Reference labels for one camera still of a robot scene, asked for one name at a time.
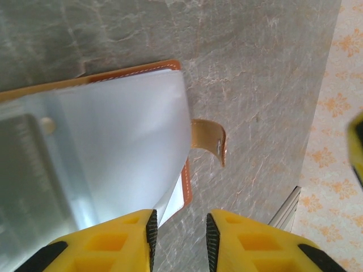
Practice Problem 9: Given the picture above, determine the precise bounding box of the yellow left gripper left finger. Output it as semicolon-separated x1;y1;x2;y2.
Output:
16;209;159;272

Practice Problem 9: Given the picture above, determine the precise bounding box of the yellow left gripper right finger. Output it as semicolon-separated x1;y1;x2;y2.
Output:
206;209;338;272

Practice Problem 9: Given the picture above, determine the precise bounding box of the brown leather card holder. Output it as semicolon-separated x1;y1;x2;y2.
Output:
0;59;227;227

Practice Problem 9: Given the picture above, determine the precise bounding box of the aluminium side rail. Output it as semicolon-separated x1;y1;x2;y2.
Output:
268;185;302;233

